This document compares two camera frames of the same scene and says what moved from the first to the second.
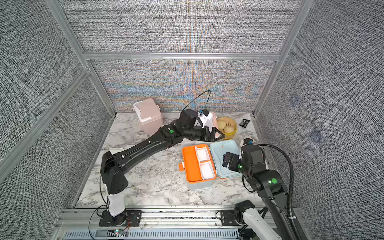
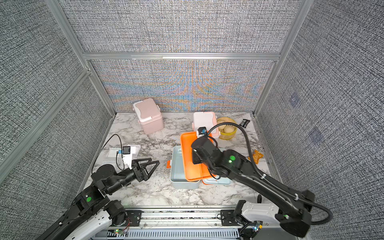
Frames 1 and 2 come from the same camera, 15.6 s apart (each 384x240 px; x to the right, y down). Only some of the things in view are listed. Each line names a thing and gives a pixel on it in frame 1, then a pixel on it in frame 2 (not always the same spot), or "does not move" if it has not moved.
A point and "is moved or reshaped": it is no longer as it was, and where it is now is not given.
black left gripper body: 200,134 → 139,176
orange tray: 198,163 does not move
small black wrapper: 244,123 does not move
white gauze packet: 114,150 is moved or reshaped
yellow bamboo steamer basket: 227,126 does not move
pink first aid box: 149,114 does not move
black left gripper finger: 215,129 → 141,162
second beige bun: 229,129 does not move
